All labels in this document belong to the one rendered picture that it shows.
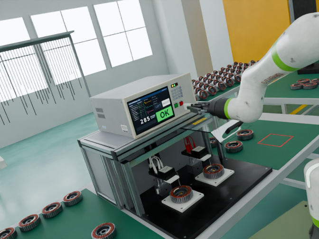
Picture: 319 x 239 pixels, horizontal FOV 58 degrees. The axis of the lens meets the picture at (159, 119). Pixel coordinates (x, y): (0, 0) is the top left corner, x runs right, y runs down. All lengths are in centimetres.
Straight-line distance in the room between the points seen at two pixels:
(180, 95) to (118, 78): 705
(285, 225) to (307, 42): 61
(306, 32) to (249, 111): 45
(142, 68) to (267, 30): 495
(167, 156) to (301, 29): 109
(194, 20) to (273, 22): 137
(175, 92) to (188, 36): 380
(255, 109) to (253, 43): 396
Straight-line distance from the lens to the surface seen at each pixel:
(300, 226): 111
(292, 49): 84
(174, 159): 171
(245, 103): 117
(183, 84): 155
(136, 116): 137
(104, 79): 833
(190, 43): 528
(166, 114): 148
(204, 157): 156
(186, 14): 532
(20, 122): 760
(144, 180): 161
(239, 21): 519
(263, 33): 497
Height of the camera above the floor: 156
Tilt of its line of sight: 16 degrees down
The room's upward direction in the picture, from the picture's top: 15 degrees counter-clockwise
